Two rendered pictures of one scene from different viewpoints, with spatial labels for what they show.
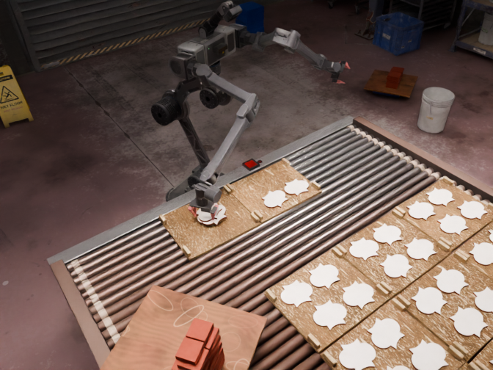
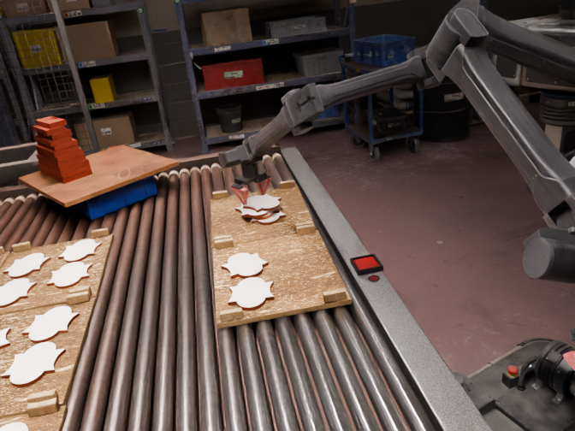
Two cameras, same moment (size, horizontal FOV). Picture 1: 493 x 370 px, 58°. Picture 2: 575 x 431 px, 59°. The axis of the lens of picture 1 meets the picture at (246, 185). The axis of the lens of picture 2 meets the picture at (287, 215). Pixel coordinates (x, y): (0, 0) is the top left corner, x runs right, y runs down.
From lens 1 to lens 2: 290 cm
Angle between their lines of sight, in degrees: 92
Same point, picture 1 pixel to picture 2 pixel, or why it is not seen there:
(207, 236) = (232, 209)
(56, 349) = not seen: hidden behind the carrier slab
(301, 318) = (54, 249)
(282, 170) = (316, 290)
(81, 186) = not seen: outside the picture
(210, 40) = (552, 27)
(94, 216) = (551, 298)
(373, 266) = (20, 323)
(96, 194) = not seen: outside the picture
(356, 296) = (10, 288)
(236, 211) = (253, 232)
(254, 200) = (263, 249)
